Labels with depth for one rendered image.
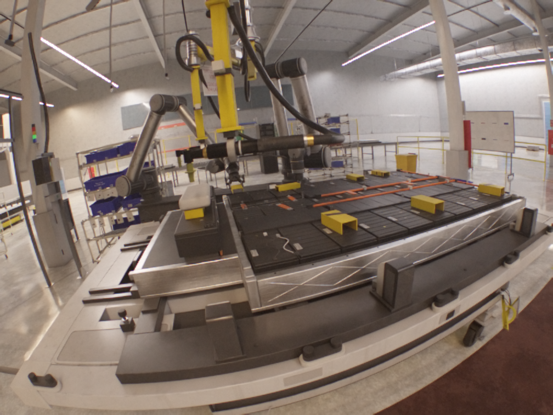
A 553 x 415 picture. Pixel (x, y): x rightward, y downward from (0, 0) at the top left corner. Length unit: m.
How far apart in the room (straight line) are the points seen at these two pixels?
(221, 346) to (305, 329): 0.23
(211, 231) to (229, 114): 0.38
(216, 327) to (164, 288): 0.40
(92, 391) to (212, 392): 0.33
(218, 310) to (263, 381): 0.21
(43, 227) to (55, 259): 0.55
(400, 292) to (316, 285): 0.25
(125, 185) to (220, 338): 2.10
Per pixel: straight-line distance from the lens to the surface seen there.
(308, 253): 0.82
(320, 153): 2.41
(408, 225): 1.04
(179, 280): 0.94
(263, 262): 0.80
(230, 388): 0.68
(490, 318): 1.95
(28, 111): 4.88
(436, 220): 1.12
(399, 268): 0.72
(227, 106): 0.88
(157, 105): 2.25
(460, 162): 6.17
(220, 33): 0.95
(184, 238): 0.89
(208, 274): 0.92
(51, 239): 4.72
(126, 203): 3.76
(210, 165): 2.06
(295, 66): 2.21
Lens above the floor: 1.36
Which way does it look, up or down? 15 degrees down
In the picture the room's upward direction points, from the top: 6 degrees counter-clockwise
